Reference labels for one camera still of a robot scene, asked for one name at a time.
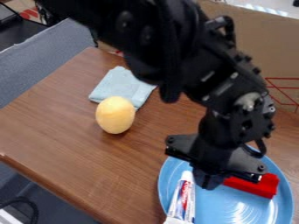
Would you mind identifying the yellow lemon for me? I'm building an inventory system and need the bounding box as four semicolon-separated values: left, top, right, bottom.
97;96;137;134

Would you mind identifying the light blue folded cloth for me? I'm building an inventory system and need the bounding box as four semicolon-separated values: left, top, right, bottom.
89;66;157;109

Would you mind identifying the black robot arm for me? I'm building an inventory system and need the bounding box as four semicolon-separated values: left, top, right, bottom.
35;0;277;190

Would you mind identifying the red plastic block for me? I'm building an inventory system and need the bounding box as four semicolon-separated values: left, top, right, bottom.
223;173;281;200

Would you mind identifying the cardboard box with red print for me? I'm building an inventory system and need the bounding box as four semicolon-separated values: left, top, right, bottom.
98;0;299;115

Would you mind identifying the blue plate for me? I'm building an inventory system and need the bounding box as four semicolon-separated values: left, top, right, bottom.
158;156;295;224

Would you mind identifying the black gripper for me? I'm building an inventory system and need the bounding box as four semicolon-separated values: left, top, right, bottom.
165;116;269;191

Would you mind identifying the white toothpaste tube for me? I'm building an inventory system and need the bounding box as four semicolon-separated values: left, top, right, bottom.
163;171;195;224

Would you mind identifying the grey fabric partition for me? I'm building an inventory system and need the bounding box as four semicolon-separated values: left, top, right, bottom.
0;18;95;109

